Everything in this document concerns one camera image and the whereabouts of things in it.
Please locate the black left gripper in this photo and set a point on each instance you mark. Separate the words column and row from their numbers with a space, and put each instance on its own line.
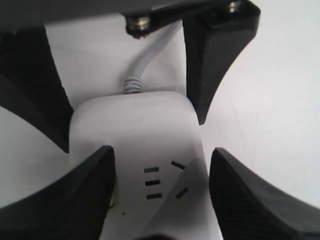
column 142, row 16

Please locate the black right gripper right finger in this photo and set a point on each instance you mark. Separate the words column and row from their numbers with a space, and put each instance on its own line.
column 249, row 208

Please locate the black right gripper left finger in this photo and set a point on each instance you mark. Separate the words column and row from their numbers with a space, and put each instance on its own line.
column 72, row 208

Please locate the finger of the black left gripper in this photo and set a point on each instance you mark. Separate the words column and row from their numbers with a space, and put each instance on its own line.
column 213, row 41
column 30, row 86

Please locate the white five-outlet power strip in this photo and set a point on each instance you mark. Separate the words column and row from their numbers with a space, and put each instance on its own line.
column 162, row 181

